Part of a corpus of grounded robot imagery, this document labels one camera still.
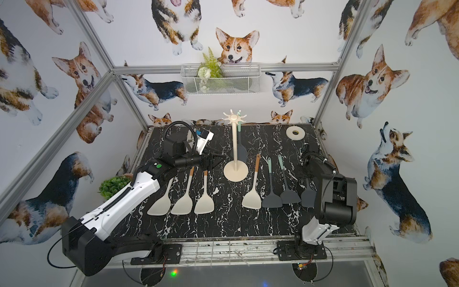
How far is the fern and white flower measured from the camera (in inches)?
32.0

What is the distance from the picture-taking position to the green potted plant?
0.75 metres

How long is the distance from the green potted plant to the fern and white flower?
563 mm
